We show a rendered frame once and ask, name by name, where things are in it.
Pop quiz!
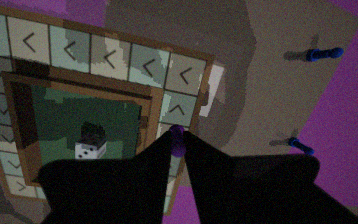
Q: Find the grey die with black pips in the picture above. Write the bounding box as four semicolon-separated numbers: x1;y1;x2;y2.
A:
75;133;107;160

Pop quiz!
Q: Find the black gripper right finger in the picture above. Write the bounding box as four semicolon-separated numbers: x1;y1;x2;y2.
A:
183;131;320;224

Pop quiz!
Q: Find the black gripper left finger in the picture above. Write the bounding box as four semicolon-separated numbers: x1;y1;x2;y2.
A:
38;131;172;224

